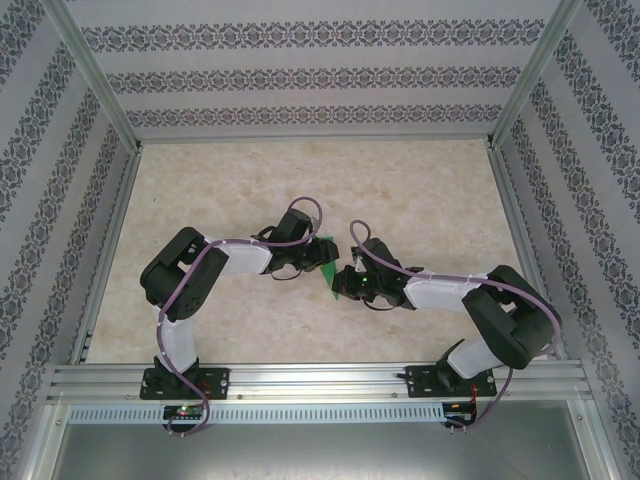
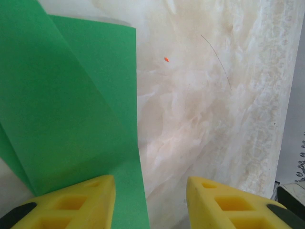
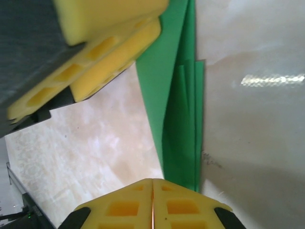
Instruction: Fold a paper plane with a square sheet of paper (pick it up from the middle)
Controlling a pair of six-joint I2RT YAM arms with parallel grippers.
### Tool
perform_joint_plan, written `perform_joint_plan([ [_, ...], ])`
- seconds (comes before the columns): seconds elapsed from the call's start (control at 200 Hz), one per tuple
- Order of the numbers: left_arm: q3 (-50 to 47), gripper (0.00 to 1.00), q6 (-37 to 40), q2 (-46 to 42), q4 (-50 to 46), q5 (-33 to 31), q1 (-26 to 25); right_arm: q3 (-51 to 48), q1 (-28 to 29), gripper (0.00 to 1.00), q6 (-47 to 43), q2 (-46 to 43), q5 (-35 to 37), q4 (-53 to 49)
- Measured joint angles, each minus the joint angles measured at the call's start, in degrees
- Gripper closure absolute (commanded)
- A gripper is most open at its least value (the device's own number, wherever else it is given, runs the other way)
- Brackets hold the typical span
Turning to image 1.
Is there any aluminium table side rail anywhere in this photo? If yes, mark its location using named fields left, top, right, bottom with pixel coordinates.
left=487, top=144, right=570, bottom=362
left=69, top=147, right=145, bottom=365

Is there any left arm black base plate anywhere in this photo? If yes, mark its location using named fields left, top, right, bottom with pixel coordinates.
left=139, top=367, right=232, bottom=401

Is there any aluminium frame post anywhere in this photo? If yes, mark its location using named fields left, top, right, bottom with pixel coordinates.
left=43, top=0, right=143, bottom=150
left=486, top=0, right=585, bottom=150
left=19, top=402, right=71, bottom=480
left=567, top=399, right=624, bottom=480

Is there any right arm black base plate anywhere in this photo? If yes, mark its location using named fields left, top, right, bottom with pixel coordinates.
left=405, top=364, right=499, bottom=400

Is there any slotted grey cable duct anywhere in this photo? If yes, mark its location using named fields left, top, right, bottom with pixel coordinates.
left=67, top=402, right=447, bottom=425

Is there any green paper sheet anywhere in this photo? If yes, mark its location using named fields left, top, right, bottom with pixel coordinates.
left=314, top=233, right=347, bottom=302

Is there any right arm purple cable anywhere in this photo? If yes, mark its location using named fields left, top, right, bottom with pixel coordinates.
left=348, top=218, right=564, bottom=436

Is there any grey sheet metal tray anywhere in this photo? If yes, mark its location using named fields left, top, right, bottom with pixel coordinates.
left=49, top=399, right=609, bottom=480

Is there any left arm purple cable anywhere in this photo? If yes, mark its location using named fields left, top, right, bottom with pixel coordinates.
left=154, top=196, right=325, bottom=439

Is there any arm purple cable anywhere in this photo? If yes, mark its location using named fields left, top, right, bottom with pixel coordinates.
left=348, top=218, right=564, bottom=436
left=154, top=196, right=325, bottom=439

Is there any long aluminium mounting rail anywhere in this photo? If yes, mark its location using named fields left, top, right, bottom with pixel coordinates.
left=47, top=363, right=595, bottom=402

